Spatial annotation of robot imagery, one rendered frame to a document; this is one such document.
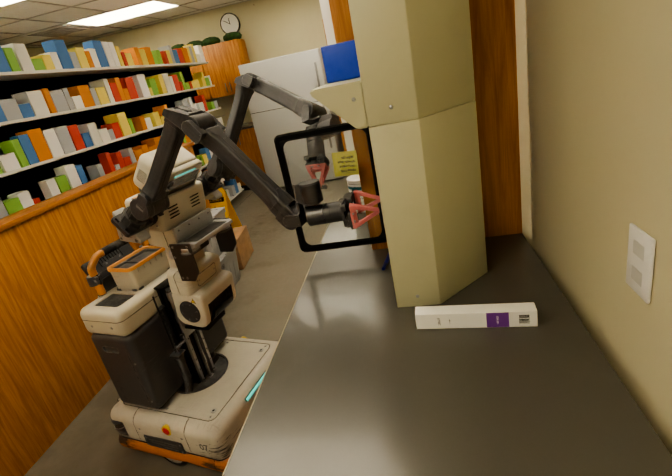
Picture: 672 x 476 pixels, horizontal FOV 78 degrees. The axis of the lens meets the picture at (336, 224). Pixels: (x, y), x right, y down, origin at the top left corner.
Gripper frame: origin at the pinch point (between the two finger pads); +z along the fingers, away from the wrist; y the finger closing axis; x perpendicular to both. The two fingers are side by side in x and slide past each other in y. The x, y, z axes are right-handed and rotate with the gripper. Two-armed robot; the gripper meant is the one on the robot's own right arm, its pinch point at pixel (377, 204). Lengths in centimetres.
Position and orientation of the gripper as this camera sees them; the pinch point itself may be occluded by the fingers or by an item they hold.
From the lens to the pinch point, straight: 113.5
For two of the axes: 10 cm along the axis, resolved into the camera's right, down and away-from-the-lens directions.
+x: 2.2, 9.1, 3.4
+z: 9.6, -1.5, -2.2
